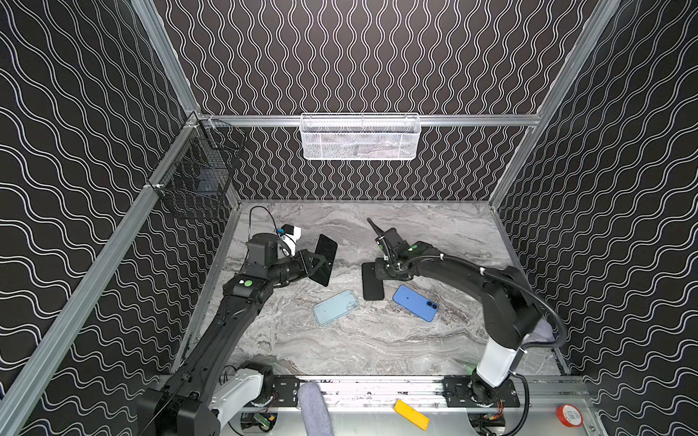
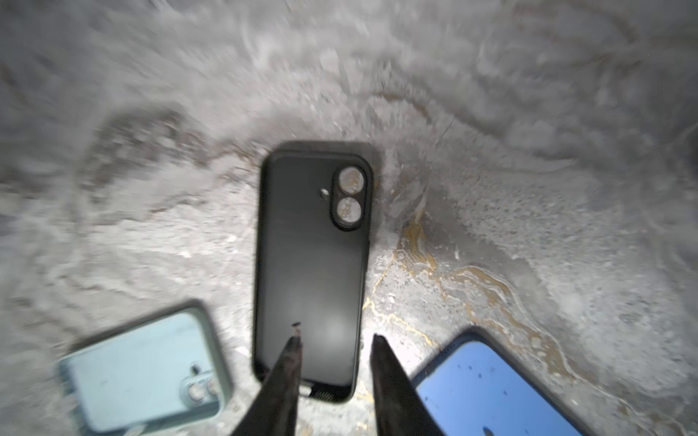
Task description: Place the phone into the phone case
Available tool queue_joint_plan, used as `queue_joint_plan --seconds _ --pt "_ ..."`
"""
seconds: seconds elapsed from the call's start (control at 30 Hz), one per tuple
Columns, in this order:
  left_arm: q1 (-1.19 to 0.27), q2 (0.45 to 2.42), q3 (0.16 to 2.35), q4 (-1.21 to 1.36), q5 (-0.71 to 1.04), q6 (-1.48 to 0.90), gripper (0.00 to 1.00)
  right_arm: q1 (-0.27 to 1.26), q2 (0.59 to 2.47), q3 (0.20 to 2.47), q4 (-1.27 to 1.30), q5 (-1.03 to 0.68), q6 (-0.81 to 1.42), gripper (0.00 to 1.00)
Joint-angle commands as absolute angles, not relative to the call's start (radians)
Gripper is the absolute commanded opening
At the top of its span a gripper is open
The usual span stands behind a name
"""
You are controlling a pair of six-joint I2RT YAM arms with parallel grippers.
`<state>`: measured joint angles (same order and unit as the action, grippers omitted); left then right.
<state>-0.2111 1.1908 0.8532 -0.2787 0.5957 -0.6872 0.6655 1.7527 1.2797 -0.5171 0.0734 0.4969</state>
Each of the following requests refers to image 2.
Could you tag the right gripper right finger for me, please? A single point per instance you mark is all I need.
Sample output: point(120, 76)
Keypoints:
point(399, 410)

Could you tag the light green phone case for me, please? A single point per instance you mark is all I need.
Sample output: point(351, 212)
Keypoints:
point(161, 372)

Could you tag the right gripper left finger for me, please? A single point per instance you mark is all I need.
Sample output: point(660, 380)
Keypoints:
point(274, 411)

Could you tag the black phone case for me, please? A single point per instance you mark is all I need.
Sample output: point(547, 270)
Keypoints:
point(312, 251)

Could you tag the blue phone case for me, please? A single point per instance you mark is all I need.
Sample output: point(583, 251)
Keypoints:
point(474, 386)

